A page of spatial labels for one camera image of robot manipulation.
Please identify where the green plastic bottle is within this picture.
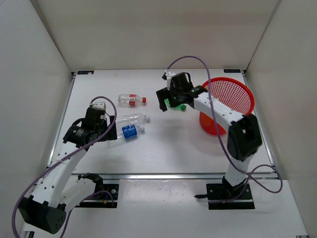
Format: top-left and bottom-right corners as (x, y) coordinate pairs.
(164, 98), (187, 111)

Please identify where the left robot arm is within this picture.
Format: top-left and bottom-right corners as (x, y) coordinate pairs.
(17, 104), (117, 234)

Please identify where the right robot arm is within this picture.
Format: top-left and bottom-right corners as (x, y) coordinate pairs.
(156, 71), (262, 198)

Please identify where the red mesh plastic bin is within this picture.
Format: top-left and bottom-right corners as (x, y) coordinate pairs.
(199, 77), (255, 135)

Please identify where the blue label clear bottle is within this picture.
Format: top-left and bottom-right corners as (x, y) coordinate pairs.
(117, 124), (145, 143)

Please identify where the clear unlabelled plastic bottle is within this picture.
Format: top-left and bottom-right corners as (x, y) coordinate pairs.
(116, 113), (151, 125)

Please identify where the red label clear bottle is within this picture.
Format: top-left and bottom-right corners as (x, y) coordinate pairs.
(118, 94), (147, 107)

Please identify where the right corner dark label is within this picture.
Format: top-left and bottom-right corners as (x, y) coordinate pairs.
(223, 69), (241, 73)

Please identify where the corner dark label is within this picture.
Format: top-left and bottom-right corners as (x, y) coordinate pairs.
(223, 69), (241, 73)
(77, 70), (94, 75)

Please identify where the left corner dark label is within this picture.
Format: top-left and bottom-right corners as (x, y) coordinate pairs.
(77, 70), (94, 75)

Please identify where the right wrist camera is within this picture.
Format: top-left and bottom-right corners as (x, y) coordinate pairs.
(164, 70), (176, 90)

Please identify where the aluminium table edge rail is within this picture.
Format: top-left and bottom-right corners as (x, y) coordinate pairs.
(70, 173), (233, 180)

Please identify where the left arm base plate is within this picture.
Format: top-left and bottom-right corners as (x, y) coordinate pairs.
(76, 180), (119, 209)

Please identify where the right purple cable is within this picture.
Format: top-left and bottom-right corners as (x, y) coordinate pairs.
(166, 56), (283, 203)

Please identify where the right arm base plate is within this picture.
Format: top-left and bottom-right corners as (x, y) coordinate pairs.
(194, 183), (255, 210)

